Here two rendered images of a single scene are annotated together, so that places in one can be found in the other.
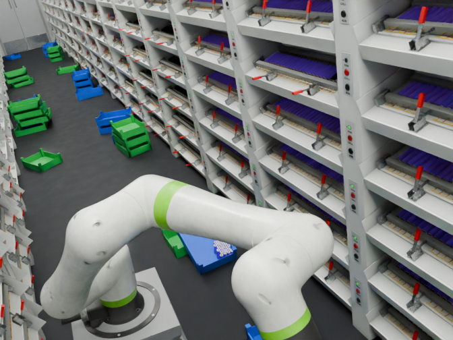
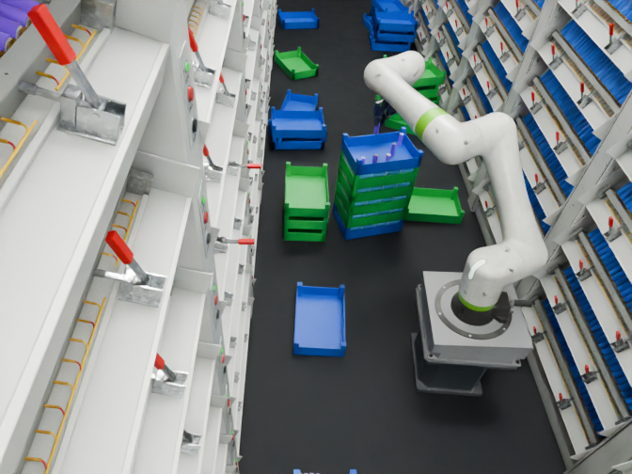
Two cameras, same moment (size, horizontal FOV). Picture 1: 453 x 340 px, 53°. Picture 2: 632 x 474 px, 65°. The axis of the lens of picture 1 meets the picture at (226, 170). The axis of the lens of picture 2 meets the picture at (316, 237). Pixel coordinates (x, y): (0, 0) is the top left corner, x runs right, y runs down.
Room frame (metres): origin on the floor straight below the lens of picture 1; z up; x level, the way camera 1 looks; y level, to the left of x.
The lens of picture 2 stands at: (2.31, 0.17, 1.72)
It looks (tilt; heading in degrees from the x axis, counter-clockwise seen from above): 46 degrees down; 196
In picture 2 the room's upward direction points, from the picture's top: 6 degrees clockwise
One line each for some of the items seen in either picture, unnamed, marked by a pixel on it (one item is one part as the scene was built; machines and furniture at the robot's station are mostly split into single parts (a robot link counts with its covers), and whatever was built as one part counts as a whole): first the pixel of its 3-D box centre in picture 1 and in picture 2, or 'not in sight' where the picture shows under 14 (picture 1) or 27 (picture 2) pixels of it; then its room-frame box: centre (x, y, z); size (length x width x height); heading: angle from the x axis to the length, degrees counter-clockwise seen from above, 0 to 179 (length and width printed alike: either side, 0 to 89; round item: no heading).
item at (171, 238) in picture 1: (194, 232); not in sight; (2.03, 0.23, 0.04); 0.30 x 0.20 x 0.08; 111
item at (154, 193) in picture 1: (158, 202); (448, 138); (0.95, 0.18, 0.86); 0.18 x 0.13 x 0.12; 47
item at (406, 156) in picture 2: not in sight; (381, 150); (0.50, -0.08, 0.44); 0.30 x 0.20 x 0.08; 126
